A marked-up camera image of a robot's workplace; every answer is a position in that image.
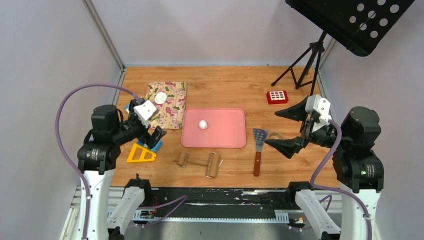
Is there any white dough ball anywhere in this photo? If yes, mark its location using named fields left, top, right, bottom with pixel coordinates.
left=198, top=120, right=208, bottom=130

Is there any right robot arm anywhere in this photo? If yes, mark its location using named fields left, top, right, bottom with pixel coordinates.
left=265, top=94, right=385, bottom=240

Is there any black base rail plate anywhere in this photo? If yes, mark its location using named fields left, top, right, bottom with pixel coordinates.
left=141, top=187, right=302, bottom=219

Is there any floral cutting mat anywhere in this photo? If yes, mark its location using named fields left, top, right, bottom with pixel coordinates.
left=146, top=81, right=188, bottom=130

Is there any yellow triangular toy block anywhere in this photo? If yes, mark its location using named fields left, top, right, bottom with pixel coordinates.
left=126, top=143, right=157, bottom=163

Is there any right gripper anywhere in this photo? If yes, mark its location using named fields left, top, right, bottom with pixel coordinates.
left=264, top=93, right=349, bottom=155

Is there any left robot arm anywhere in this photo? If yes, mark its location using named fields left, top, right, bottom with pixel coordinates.
left=77, top=99, right=166, bottom=240

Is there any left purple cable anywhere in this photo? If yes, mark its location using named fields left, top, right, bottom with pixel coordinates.
left=54, top=83, right=188, bottom=240

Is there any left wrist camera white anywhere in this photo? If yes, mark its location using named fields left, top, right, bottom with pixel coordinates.
left=133, top=100, right=159, bottom=129

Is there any purple cable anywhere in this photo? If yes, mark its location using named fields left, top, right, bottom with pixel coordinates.
left=54, top=83, right=188, bottom=240
left=288, top=119, right=374, bottom=240

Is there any flat white dough wrapper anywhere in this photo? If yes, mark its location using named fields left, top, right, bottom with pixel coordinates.
left=154, top=91, right=168, bottom=105

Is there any black music stand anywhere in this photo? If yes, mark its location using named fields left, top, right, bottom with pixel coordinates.
left=271, top=0, right=414, bottom=92

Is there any wooden double-ended roller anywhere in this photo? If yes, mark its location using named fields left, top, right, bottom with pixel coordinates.
left=176, top=152, right=222, bottom=179

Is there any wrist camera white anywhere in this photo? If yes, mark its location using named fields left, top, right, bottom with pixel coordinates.
left=305, top=94, right=332, bottom=125
left=133, top=100, right=159, bottom=129

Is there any pink plastic tray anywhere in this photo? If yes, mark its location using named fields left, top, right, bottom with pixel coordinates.
left=181, top=107, right=247, bottom=149

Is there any blue green toy brick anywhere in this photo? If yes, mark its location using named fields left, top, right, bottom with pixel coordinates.
left=137, top=140, right=163, bottom=154

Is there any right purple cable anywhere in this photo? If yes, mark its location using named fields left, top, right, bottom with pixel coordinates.
left=288, top=119, right=374, bottom=240

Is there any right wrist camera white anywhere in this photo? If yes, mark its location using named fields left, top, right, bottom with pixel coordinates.
left=305, top=94, right=332, bottom=125

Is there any red grid box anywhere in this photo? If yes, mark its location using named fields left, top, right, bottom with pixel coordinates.
left=266, top=90, right=289, bottom=105

